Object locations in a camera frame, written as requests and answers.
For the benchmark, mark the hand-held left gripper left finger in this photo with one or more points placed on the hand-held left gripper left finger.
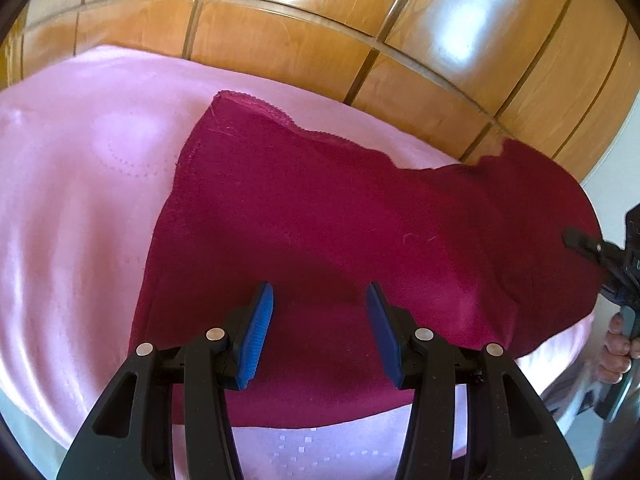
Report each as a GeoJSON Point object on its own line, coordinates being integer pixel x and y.
{"type": "Point", "coordinates": [255, 332]}

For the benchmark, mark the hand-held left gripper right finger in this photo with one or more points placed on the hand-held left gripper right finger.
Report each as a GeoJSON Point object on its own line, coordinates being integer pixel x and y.
{"type": "Point", "coordinates": [382, 332]}

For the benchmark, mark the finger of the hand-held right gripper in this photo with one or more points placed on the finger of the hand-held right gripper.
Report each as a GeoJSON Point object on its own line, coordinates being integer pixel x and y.
{"type": "Point", "coordinates": [582, 242]}

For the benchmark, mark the maroon knit garment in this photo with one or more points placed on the maroon knit garment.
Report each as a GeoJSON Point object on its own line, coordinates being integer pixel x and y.
{"type": "Point", "coordinates": [325, 210]}

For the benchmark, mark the person's right hand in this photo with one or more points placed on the person's right hand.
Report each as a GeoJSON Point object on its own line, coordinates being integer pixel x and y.
{"type": "Point", "coordinates": [612, 350]}

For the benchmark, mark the pink bed sheet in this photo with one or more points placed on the pink bed sheet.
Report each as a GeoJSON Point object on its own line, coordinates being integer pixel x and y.
{"type": "Point", "coordinates": [75, 210]}

